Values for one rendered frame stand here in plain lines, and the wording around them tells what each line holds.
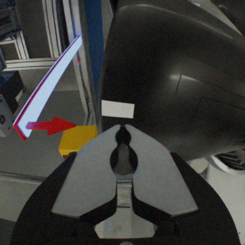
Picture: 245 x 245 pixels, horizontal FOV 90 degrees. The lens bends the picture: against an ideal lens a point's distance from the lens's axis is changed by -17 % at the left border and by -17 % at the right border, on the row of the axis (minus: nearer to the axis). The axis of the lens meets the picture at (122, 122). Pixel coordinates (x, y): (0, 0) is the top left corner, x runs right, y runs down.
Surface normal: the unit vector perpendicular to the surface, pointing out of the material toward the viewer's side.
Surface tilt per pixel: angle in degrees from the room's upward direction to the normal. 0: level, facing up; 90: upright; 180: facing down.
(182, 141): 5
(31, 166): 90
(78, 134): 90
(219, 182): 50
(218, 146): 3
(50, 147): 90
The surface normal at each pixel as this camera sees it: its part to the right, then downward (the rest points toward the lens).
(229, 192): 0.02, -0.06
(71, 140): 0.00, -0.69
